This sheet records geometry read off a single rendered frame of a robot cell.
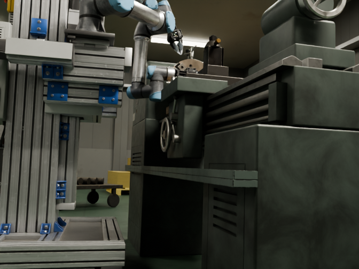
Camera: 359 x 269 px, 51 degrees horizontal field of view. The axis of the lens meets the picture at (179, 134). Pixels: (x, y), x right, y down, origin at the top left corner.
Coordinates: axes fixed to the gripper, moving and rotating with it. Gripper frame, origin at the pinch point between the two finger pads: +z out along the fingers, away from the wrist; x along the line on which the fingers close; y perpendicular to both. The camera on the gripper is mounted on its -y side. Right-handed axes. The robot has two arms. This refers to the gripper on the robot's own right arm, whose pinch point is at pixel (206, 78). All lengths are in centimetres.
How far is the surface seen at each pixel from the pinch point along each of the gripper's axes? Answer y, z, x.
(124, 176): -491, 17, -75
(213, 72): 48, -13, -9
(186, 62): -17.5, -7.3, 13.1
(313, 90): 118, -11, -30
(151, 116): -32.9, -24.9, -19.6
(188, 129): 57, -27, -36
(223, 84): 60, -14, -17
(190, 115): 57, -26, -30
